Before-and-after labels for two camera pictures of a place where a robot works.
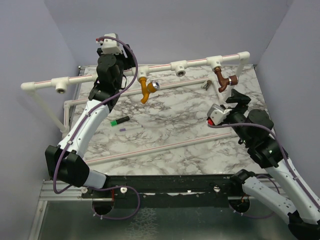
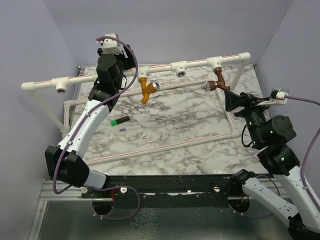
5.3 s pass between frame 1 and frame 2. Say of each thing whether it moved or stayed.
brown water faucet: moved
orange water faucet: stayed
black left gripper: stayed
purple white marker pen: stayed
